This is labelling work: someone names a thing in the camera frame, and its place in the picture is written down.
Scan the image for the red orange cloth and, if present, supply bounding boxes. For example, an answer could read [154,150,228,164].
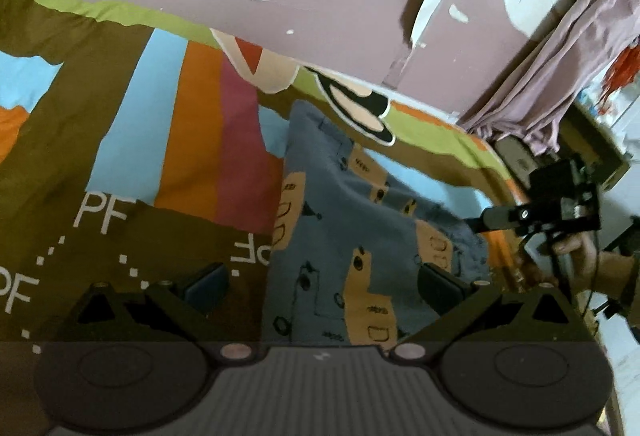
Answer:
[599,33,640,114]

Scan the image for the blue printed pants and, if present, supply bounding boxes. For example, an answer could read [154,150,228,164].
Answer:
[260,100,493,348]

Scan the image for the person's right hand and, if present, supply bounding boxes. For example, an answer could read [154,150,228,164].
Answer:
[547,230,602,278]

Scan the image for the black cable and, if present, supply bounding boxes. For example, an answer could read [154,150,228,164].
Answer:
[547,234,601,323]

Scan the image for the grey box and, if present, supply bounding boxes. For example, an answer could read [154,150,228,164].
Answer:
[494,135,543,189]

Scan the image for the mauve curtain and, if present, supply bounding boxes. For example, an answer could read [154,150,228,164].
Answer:
[457,0,640,158]

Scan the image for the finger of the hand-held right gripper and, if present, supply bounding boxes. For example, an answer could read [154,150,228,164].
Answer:
[462,203,542,235]

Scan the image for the colourful printed blanket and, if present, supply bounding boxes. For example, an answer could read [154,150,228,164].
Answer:
[0,0,526,352]

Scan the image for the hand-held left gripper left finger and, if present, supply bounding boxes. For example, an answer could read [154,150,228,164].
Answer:
[44,262,257,363]

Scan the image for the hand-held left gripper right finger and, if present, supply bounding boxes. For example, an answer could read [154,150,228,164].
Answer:
[390,262,597,363]

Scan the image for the brown wooden cabinet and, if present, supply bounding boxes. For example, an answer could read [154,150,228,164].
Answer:
[557,105,632,191]

